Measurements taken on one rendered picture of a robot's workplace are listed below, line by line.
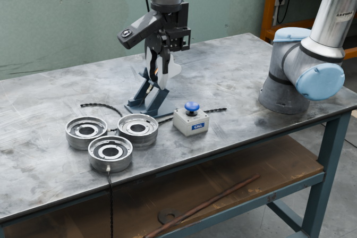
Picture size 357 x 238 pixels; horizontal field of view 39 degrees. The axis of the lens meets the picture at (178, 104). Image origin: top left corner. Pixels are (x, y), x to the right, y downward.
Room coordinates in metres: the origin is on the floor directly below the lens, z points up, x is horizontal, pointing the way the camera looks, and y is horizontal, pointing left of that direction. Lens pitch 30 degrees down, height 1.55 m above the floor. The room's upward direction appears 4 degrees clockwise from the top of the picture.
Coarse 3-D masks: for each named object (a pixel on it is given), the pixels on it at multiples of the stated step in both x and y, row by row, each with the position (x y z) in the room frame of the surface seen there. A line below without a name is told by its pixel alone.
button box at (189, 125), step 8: (176, 112) 1.17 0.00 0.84; (184, 112) 1.17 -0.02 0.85; (200, 112) 1.18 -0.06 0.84; (176, 120) 1.16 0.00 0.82; (184, 120) 1.13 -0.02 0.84; (192, 120) 1.13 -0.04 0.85; (200, 120) 1.14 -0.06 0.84; (208, 120) 1.16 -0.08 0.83; (184, 128) 1.13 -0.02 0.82; (192, 128) 1.13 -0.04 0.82; (200, 128) 1.14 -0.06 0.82
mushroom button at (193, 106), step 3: (189, 102) 1.18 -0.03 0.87; (192, 102) 1.18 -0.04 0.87; (195, 102) 1.18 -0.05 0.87; (186, 105) 1.16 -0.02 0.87; (189, 105) 1.16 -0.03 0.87; (192, 105) 1.16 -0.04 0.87; (195, 105) 1.16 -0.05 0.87; (198, 105) 1.17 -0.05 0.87; (186, 108) 1.15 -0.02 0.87; (189, 108) 1.15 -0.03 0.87; (192, 108) 1.15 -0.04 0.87; (195, 108) 1.15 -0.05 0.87; (198, 108) 1.16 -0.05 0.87; (192, 111) 1.15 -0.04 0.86
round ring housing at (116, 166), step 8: (104, 136) 1.04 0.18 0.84; (112, 136) 1.04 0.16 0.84; (96, 144) 1.02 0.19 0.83; (128, 144) 1.02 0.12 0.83; (88, 152) 0.98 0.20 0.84; (104, 152) 1.00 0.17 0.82; (112, 152) 1.01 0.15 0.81; (120, 152) 0.99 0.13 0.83; (128, 152) 0.99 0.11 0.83; (96, 160) 0.95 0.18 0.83; (104, 160) 0.94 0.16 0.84; (112, 160) 0.94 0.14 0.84; (120, 160) 0.95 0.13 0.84; (128, 160) 0.97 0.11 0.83; (96, 168) 0.96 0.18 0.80; (104, 168) 0.94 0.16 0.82; (112, 168) 0.94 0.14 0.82; (120, 168) 0.96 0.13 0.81
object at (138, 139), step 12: (120, 120) 1.12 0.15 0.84; (132, 120) 1.14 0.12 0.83; (144, 120) 1.14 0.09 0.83; (156, 120) 1.13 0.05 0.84; (120, 132) 1.07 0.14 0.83; (132, 132) 1.08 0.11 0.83; (144, 132) 1.09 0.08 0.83; (156, 132) 1.09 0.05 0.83; (132, 144) 1.06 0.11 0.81; (144, 144) 1.06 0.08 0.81
